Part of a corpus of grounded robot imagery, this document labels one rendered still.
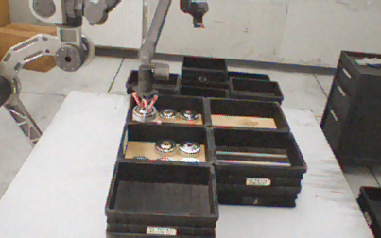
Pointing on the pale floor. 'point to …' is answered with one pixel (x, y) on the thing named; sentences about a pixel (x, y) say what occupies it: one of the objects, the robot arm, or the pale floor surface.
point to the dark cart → (365, 112)
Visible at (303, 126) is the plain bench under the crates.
